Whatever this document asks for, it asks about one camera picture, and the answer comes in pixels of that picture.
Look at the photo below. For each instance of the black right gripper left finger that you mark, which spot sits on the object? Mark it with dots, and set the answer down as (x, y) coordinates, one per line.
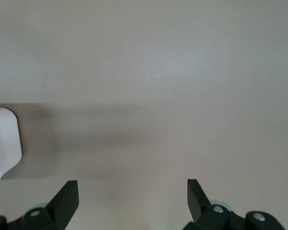
(62, 208)

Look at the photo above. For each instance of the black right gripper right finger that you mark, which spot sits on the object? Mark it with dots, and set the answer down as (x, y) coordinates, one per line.
(199, 206)

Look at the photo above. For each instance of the pink plastic box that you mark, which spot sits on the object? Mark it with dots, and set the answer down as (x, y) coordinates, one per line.
(9, 139)

